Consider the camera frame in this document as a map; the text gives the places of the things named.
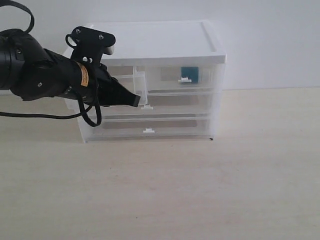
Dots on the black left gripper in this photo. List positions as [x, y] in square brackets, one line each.
[92, 82]

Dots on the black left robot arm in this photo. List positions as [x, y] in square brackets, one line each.
[32, 72]

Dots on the white plastic drawer cabinet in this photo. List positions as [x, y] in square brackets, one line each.
[184, 43]

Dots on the clear bottom wide drawer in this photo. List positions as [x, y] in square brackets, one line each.
[153, 127]

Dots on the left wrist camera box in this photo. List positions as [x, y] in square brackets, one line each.
[89, 45]

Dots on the clear wide drawer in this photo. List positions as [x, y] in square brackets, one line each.
[165, 106]
[153, 127]

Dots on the teal bottle white cap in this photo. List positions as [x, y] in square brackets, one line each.
[189, 75]

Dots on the clear middle wide drawer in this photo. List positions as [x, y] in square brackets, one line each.
[165, 106]

